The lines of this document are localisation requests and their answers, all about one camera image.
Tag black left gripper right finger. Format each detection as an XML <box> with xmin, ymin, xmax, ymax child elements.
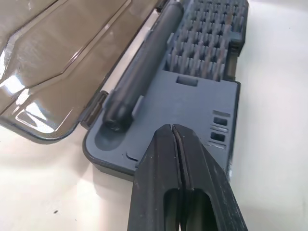
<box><xmin>172</xmin><ymin>123</ymin><xmax>249</xmax><ymax>231</ymax></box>

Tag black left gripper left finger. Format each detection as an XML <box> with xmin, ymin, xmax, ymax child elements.
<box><xmin>127</xmin><ymin>124</ymin><xmax>181</xmax><ymax>231</ymax></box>

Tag grey screwdriver bit case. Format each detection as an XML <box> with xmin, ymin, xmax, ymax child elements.
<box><xmin>0</xmin><ymin>0</ymin><xmax>250</xmax><ymax>183</ymax></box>

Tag dark grey screwdriver handle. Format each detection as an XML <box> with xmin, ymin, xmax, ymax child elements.
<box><xmin>103</xmin><ymin>2</ymin><xmax>185</xmax><ymax>132</ymax></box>

